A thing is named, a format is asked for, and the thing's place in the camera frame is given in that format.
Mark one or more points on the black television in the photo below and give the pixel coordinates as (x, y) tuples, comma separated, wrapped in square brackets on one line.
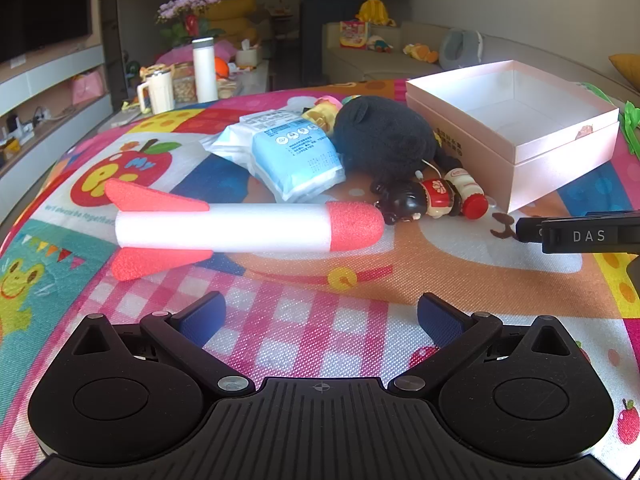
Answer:
[(40, 5)]

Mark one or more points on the white and red foam rocket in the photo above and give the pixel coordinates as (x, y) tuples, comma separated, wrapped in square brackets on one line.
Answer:
[(225, 227)]

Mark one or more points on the pink gift bag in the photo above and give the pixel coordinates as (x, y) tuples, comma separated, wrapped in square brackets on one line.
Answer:
[(87, 87)]

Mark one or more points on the small white bottle red cap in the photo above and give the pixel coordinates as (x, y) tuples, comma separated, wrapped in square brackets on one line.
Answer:
[(470, 192)]

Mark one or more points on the yellow backpack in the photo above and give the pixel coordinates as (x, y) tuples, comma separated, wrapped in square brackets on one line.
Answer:
[(375, 12)]

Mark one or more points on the black-headed doll figurine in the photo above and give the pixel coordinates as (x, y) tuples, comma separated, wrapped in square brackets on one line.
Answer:
[(400, 202)]

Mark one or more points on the dark cabinet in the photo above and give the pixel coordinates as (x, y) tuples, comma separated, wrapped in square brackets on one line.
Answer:
[(315, 35)]

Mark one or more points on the pink cardboard box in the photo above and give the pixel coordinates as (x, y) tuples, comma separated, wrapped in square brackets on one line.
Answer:
[(550, 175)]

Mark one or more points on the yellow cushion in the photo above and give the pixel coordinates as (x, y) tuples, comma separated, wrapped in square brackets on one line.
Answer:
[(627, 67)]

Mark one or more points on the tissue box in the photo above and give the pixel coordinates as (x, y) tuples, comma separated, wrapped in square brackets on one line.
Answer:
[(247, 56)]

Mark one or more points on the colourful printed play mat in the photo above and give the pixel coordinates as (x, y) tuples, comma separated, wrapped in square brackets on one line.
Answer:
[(300, 270)]

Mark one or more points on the black plush toy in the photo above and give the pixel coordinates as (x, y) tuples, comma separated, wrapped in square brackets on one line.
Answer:
[(385, 140)]

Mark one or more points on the orange plush toy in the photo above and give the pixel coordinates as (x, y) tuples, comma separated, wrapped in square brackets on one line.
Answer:
[(422, 53)]

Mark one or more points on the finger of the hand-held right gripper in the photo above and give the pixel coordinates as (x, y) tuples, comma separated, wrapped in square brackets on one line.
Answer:
[(575, 235)]

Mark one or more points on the yellow beanbag cushions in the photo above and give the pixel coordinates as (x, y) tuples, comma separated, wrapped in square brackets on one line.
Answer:
[(235, 10)]

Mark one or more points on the blue and white wipes packet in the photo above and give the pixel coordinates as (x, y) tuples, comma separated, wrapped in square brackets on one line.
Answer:
[(295, 160)]

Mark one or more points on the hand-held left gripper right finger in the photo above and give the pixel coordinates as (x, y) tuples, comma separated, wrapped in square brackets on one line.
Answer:
[(440, 322)]

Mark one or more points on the orange ball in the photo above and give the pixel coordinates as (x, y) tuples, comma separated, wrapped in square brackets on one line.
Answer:
[(222, 67)]

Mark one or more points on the grey neck pillow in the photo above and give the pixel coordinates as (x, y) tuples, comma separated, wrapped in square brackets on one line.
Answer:
[(452, 50)]

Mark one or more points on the white coffee table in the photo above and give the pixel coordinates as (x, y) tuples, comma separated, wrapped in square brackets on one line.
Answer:
[(250, 82)]

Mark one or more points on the colourful plush toy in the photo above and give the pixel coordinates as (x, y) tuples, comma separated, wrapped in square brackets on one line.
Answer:
[(380, 45)]

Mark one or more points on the pink potted flowers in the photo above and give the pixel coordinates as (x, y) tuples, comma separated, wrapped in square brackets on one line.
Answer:
[(187, 5)]

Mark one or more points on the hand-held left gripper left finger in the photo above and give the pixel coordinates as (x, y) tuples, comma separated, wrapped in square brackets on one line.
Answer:
[(202, 320)]

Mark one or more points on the pink cushion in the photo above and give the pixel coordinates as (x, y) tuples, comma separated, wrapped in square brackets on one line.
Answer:
[(175, 54)]

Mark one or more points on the colourful toy box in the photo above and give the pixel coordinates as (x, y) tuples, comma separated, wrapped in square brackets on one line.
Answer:
[(354, 35)]

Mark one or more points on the beige sofa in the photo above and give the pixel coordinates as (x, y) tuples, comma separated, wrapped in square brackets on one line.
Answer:
[(360, 62)]

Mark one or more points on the yellow pudding cup pink lid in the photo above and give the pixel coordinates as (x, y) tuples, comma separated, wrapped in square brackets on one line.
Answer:
[(320, 115)]

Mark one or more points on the grey television cabinet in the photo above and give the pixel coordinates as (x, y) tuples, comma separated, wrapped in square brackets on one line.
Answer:
[(50, 75)]

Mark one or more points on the clear snack jar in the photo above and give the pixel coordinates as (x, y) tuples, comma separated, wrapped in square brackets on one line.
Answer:
[(184, 87)]

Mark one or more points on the white thermos bottle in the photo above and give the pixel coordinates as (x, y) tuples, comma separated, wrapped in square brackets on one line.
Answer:
[(205, 72)]

